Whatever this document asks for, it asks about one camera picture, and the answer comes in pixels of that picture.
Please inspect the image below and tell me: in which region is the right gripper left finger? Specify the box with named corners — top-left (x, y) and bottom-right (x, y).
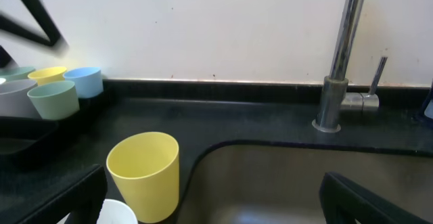
top-left (0, 164), bottom-right (108, 224)

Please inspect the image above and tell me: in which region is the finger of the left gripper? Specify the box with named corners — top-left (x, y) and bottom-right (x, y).
top-left (0, 45), bottom-right (18, 70)
top-left (0, 0), bottom-right (70, 56)

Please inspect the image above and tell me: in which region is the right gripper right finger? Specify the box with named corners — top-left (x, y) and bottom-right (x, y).
top-left (319, 171), bottom-right (433, 224)

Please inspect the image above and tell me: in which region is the yellow cup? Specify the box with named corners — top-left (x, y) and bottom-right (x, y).
top-left (27, 66), bottom-right (68, 87)
top-left (106, 131), bottom-right (180, 224)

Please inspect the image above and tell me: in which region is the green cup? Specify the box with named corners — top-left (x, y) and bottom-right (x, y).
top-left (0, 66), bottom-right (37, 82)
top-left (26, 80), bottom-right (81, 121)

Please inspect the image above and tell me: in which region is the grey cup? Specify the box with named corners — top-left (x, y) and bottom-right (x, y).
top-left (0, 79), bottom-right (42, 120)

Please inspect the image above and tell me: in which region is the blue cup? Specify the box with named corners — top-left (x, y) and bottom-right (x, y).
top-left (63, 66), bottom-right (104, 99)

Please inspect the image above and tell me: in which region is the black tray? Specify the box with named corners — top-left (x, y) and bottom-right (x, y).
top-left (0, 89), bottom-right (113, 171)

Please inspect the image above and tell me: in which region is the steel sink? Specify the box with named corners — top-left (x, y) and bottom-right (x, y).
top-left (175, 139), bottom-right (433, 224)

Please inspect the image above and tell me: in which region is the steel tap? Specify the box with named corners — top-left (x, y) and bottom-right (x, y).
top-left (311, 0), bottom-right (389, 134)

